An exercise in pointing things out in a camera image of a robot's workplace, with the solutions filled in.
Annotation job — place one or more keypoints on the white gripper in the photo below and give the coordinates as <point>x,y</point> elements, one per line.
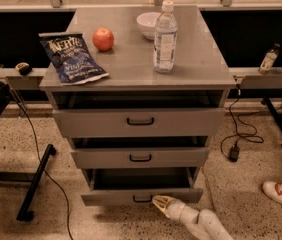
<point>178,208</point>

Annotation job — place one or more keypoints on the grey bottom drawer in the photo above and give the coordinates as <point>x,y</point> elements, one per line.
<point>138,186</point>

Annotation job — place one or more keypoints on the grey drawer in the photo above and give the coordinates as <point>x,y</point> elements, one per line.
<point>140,157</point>
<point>138,122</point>
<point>138,186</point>

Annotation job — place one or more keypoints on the grey middle drawer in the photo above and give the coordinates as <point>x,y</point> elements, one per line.
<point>140,157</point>

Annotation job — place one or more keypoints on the grey drawer cabinet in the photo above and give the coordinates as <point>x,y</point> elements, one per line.
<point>199,78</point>

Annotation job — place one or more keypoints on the grey top drawer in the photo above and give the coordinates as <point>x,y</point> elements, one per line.
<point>138,122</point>

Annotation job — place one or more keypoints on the white red sneaker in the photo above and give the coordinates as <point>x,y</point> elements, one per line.
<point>273,190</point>

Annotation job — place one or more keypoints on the black table leg left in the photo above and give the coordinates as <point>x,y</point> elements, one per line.
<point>33,179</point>

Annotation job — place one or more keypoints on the red apple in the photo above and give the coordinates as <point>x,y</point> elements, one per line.
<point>103,39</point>

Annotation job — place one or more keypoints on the clear plastic water bottle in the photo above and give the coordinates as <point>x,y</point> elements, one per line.
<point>165,39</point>

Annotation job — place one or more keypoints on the blue kettle chips bag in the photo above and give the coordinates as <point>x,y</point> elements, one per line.
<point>71,58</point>

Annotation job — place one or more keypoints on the small glass bottle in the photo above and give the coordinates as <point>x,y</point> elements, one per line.
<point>269,59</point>

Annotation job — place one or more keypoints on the white bowl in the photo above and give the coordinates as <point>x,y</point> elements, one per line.
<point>146,24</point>

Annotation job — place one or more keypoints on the yellow black tape measure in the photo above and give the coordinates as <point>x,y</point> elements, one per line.
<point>23,68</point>

